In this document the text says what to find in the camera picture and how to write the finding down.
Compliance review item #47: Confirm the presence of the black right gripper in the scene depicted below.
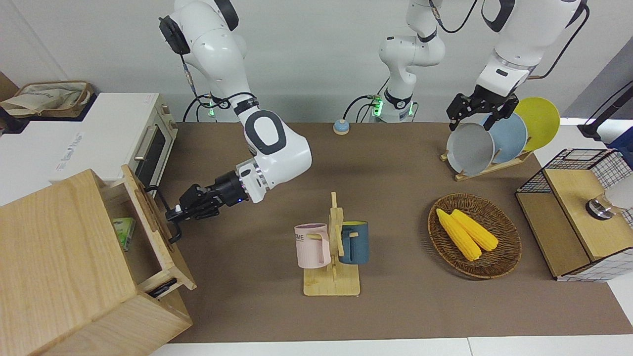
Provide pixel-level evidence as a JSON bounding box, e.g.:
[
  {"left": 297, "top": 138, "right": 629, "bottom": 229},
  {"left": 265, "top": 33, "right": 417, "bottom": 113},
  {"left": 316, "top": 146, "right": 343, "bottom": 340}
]
[{"left": 166, "top": 184, "right": 223, "bottom": 222}]

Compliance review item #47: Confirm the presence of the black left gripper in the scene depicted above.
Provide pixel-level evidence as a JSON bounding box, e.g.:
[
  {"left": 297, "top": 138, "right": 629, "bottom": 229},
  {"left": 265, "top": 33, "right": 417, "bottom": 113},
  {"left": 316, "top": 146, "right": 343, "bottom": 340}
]
[{"left": 447, "top": 85, "right": 520, "bottom": 132}]

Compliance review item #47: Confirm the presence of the black drawer handle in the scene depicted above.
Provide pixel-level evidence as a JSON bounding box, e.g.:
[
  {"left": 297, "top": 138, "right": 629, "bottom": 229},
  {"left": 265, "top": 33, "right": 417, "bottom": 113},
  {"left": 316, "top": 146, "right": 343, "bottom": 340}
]
[{"left": 145, "top": 185, "right": 184, "bottom": 244}]

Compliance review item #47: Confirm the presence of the wooden cabinet drawer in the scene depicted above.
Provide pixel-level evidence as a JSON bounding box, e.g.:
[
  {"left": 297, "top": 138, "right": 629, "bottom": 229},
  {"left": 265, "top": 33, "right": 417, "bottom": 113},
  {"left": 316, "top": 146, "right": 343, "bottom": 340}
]
[{"left": 101, "top": 165, "right": 197, "bottom": 299}]

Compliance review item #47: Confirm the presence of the grey plate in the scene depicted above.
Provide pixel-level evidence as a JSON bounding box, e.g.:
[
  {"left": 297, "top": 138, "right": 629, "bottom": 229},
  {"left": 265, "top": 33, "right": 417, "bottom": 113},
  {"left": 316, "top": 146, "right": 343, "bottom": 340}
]
[{"left": 446, "top": 122, "right": 496, "bottom": 177}]

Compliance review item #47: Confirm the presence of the light blue plate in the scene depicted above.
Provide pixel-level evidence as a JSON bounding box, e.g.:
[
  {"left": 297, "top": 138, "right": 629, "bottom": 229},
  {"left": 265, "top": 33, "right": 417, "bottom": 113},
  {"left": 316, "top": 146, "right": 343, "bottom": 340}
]
[{"left": 487, "top": 113, "right": 529, "bottom": 165}]

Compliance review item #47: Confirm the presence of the wooden plate rack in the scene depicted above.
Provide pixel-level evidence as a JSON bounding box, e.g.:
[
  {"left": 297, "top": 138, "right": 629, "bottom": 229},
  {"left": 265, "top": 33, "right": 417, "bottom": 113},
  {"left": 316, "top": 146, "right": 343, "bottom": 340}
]
[{"left": 440, "top": 150, "right": 535, "bottom": 182}]

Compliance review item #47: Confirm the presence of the green packet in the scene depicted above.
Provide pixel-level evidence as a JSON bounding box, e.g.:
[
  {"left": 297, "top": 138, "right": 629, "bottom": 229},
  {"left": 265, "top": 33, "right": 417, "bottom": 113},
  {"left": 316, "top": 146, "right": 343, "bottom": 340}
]
[{"left": 111, "top": 217, "right": 137, "bottom": 252}]

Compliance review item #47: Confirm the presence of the yellow plate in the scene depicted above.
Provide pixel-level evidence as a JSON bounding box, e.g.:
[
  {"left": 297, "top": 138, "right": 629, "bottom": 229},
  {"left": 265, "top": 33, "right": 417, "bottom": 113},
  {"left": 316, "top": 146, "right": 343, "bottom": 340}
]
[{"left": 514, "top": 97, "right": 561, "bottom": 152}]

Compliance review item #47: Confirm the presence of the small black flat item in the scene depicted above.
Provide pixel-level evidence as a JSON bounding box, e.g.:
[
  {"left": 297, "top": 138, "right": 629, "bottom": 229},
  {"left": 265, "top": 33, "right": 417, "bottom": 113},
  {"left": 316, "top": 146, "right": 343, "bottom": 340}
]
[{"left": 148, "top": 277, "right": 178, "bottom": 299}]

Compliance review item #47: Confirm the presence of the cream toaster oven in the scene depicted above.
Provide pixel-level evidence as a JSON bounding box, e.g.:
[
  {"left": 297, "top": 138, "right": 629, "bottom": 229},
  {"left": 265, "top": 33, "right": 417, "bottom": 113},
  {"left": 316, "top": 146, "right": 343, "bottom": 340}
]
[{"left": 20, "top": 92, "right": 179, "bottom": 196}]

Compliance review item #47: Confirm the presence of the yellow corn cob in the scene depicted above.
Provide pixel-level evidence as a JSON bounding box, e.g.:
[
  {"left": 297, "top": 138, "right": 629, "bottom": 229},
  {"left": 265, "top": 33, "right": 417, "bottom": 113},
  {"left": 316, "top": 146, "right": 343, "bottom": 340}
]
[
  {"left": 436, "top": 208, "right": 482, "bottom": 262},
  {"left": 451, "top": 209, "right": 499, "bottom": 252}
]

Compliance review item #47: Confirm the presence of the round wicker basket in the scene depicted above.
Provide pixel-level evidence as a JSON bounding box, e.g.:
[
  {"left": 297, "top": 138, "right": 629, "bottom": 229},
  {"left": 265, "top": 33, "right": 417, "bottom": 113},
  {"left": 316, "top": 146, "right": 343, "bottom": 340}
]
[{"left": 428, "top": 193, "right": 523, "bottom": 280}]

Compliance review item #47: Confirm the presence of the black stand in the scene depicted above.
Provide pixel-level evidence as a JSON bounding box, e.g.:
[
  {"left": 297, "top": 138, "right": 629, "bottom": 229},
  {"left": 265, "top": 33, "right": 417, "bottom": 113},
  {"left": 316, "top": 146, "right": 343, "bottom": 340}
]
[{"left": 577, "top": 82, "right": 633, "bottom": 139}]

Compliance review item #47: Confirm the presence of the light wooden cabinet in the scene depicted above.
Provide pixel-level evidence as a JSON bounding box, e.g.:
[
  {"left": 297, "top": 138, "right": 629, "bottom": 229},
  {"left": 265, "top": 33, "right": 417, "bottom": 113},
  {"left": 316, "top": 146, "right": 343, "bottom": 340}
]
[{"left": 0, "top": 168, "right": 194, "bottom": 356}]

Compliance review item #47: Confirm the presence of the pink mug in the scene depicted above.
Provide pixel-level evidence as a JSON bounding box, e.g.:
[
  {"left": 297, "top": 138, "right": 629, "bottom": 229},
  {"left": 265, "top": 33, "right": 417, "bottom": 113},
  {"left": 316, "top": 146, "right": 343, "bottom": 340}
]
[{"left": 294, "top": 223, "right": 331, "bottom": 269}]

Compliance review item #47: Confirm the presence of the dark blue object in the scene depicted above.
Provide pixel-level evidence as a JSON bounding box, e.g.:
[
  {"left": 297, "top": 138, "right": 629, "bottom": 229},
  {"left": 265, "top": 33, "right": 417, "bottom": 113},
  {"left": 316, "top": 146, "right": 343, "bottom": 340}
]
[{"left": 608, "top": 127, "right": 633, "bottom": 167}]

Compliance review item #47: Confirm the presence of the white cylindrical kettle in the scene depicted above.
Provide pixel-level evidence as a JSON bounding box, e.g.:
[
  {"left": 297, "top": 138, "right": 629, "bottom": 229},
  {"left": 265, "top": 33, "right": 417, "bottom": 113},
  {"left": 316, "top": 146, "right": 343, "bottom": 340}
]
[{"left": 586, "top": 175, "right": 633, "bottom": 221}]

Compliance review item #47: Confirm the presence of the teal mug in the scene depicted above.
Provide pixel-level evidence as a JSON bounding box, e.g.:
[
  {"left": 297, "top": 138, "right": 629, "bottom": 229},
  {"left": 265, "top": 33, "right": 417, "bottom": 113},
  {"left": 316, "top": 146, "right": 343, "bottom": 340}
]
[{"left": 339, "top": 221, "right": 370, "bottom": 266}]

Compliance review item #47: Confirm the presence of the bamboo mug tree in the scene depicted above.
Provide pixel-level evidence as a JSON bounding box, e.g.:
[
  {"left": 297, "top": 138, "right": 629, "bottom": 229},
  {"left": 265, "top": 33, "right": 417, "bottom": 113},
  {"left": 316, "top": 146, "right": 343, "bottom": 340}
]
[{"left": 303, "top": 192, "right": 362, "bottom": 297}]

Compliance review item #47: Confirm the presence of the beige tote bag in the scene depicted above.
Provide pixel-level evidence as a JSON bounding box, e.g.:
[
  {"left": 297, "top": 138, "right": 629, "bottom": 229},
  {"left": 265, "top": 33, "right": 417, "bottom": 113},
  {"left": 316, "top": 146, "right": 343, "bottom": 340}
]
[{"left": 0, "top": 81, "right": 95, "bottom": 120}]

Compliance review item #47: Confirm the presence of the wire shelf with wooden top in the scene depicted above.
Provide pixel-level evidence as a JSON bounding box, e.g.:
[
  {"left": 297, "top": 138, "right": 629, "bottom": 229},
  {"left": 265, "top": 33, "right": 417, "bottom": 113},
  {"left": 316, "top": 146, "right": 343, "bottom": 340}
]
[{"left": 515, "top": 148, "right": 633, "bottom": 283}]

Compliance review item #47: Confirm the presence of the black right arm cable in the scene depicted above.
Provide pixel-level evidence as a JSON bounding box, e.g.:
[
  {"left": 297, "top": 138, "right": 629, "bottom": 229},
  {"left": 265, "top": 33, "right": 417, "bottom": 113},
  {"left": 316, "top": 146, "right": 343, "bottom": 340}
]
[{"left": 179, "top": 52, "right": 259, "bottom": 123}]

